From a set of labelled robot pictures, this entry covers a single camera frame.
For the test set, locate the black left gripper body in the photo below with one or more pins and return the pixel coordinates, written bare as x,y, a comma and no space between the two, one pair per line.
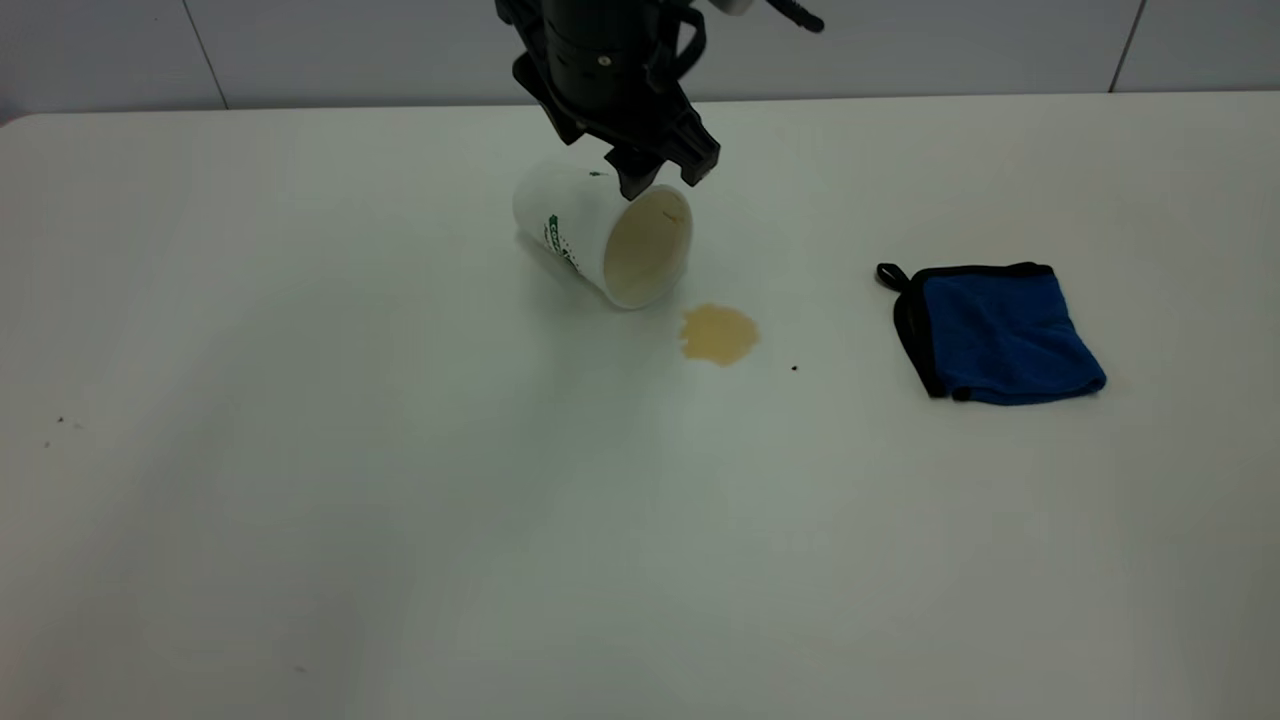
600,85

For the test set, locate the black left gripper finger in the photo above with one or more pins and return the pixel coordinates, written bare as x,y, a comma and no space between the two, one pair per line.
635,178
698,165

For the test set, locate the white paper coffee cup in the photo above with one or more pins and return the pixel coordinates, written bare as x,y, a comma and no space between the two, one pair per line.
585,225

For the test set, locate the blue cloth with black trim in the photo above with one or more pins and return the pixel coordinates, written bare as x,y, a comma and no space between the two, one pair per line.
1000,335

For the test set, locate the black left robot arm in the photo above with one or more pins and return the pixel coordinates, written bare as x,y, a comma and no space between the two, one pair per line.
605,20

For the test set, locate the light brown coffee spill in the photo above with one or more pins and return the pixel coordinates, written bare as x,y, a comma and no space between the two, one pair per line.
718,335

